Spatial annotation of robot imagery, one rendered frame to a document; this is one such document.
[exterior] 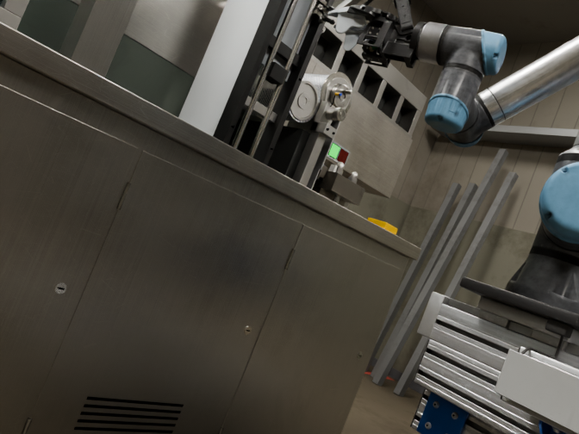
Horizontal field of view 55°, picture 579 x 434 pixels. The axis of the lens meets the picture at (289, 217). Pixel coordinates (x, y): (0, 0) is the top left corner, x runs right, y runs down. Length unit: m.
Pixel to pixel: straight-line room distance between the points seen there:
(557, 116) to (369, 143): 3.07
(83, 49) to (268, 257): 0.65
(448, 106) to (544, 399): 0.51
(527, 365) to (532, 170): 4.34
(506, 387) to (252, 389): 0.76
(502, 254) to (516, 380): 4.13
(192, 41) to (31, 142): 0.93
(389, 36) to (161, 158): 0.51
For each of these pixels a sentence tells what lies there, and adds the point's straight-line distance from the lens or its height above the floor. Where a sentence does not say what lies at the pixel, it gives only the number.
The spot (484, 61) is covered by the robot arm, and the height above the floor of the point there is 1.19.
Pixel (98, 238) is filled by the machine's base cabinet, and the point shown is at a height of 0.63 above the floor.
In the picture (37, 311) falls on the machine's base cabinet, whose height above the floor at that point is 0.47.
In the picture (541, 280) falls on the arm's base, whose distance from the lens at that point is 1.07.
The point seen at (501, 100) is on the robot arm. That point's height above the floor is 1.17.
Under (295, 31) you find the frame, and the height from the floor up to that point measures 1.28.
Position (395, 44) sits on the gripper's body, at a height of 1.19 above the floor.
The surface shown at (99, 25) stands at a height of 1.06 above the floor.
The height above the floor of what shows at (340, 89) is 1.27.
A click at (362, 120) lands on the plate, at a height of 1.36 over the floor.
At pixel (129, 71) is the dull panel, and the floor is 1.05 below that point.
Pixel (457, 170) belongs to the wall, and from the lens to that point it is 5.60.
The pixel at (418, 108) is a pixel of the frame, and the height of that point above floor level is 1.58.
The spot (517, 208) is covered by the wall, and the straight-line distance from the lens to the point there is 5.12.
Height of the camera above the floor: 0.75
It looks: 3 degrees up
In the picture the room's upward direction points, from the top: 22 degrees clockwise
